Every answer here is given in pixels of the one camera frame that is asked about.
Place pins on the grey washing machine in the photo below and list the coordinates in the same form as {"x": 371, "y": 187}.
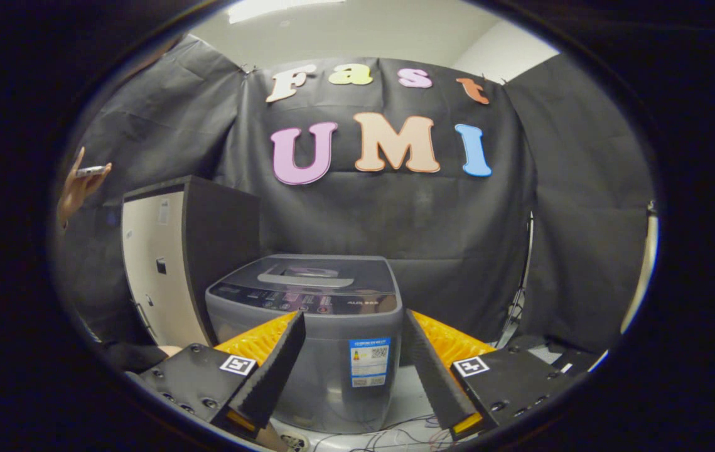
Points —
{"x": 326, "y": 358}

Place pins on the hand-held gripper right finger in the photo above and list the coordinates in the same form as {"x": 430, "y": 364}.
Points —
{"x": 435, "y": 370}

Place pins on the black backdrop cloth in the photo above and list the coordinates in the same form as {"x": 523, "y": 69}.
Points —
{"x": 457, "y": 220}

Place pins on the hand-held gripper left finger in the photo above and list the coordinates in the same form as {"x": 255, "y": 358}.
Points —
{"x": 275, "y": 370}

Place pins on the dark washing machine lid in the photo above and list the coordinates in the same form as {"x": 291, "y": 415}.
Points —
{"x": 360, "y": 273}

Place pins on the white power strip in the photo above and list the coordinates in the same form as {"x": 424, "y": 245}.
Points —
{"x": 294, "y": 442}

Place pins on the beige and dark cabinet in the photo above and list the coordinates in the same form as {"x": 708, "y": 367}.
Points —
{"x": 225, "y": 251}

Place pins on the smartphone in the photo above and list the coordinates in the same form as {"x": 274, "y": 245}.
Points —
{"x": 92, "y": 171}

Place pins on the black box with white label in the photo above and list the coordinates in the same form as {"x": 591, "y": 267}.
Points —
{"x": 567, "y": 361}

